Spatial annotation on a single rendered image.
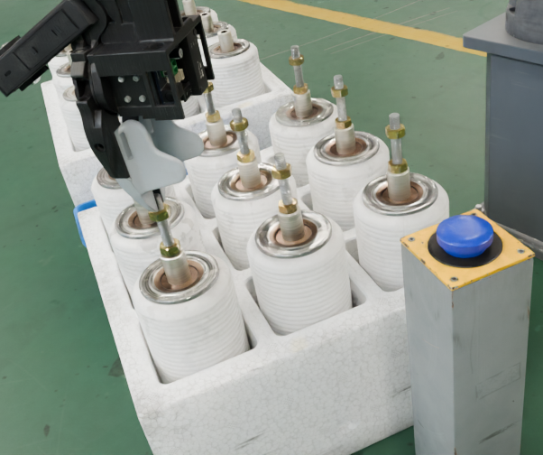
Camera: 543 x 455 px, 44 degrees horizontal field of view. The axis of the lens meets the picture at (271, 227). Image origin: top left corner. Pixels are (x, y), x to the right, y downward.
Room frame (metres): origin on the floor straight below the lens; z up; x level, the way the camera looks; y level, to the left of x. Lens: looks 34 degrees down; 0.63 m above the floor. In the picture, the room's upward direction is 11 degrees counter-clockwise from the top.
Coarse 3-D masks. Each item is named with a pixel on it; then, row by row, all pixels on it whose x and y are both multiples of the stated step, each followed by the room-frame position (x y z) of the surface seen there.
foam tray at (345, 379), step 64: (192, 192) 0.80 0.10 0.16; (128, 320) 0.54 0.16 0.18; (256, 320) 0.50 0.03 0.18; (384, 320) 0.48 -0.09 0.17; (128, 384) 0.46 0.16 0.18; (192, 384) 0.44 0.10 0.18; (256, 384) 0.44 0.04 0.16; (320, 384) 0.46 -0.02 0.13; (384, 384) 0.47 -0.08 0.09; (192, 448) 0.42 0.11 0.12; (256, 448) 0.43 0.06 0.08; (320, 448) 0.45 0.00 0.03
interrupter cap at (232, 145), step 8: (200, 136) 0.78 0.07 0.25; (232, 136) 0.77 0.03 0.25; (248, 136) 0.76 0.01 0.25; (208, 144) 0.76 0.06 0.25; (224, 144) 0.75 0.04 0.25; (232, 144) 0.74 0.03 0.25; (208, 152) 0.74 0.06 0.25; (216, 152) 0.73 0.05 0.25; (224, 152) 0.73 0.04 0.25; (232, 152) 0.73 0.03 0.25
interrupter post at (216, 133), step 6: (222, 120) 0.76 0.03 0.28; (210, 126) 0.75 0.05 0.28; (216, 126) 0.75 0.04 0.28; (222, 126) 0.76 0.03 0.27; (210, 132) 0.75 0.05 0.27; (216, 132) 0.75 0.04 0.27; (222, 132) 0.76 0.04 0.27; (210, 138) 0.76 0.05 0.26; (216, 138) 0.75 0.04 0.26; (222, 138) 0.75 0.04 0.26; (216, 144) 0.75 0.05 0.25; (222, 144) 0.75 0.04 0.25
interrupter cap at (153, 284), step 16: (192, 256) 0.53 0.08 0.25; (208, 256) 0.52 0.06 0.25; (144, 272) 0.52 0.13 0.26; (160, 272) 0.52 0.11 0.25; (192, 272) 0.51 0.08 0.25; (208, 272) 0.50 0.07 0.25; (144, 288) 0.50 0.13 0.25; (160, 288) 0.49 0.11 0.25; (176, 288) 0.49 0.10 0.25; (192, 288) 0.48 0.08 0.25; (208, 288) 0.48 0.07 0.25
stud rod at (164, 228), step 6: (156, 198) 0.50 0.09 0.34; (162, 204) 0.50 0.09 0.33; (162, 222) 0.50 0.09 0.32; (168, 222) 0.50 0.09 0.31; (162, 228) 0.50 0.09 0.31; (168, 228) 0.50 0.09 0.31; (162, 234) 0.50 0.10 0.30; (168, 234) 0.50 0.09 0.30; (162, 240) 0.50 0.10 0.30; (168, 240) 0.50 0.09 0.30
